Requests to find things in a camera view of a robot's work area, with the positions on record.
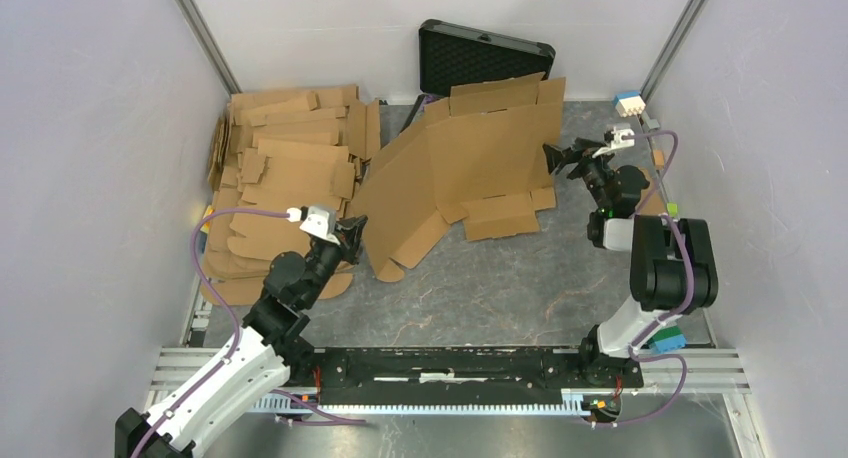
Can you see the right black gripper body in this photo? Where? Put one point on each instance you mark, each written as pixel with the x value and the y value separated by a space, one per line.
pixel 595 174

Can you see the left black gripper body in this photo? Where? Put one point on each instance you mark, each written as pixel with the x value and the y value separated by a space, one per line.
pixel 325 260

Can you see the cardboard box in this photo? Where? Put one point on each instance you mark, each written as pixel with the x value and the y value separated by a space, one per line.
pixel 475 157
pixel 651 199

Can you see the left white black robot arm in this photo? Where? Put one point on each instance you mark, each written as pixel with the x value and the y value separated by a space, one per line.
pixel 264 352

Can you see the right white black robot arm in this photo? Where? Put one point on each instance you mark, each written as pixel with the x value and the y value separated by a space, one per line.
pixel 672 266

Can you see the folded closed cardboard box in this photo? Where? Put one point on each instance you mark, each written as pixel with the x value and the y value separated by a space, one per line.
pixel 651 199

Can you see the small wooden cube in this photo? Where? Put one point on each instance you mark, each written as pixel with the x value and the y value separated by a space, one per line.
pixel 659 159

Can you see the grey small block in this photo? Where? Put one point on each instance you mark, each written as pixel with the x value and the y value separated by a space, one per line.
pixel 649 124

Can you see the blue white toy block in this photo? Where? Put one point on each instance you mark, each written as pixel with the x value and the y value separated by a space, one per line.
pixel 629 103

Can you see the stack of flat cardboard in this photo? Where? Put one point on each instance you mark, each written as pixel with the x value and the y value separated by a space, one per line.
pixel 275 150

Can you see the orange yellow block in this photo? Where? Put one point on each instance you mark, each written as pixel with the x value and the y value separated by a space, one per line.
pixel 204 225

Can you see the black poker chip case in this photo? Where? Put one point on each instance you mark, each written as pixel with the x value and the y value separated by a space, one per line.
pixel 451 55

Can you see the blue green block stack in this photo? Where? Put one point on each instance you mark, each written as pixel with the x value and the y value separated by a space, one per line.
pixel 667 340

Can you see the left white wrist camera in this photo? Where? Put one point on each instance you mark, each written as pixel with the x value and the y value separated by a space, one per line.
pixel 316 221

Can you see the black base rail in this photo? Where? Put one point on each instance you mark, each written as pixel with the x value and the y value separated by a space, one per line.
pixel 465 376

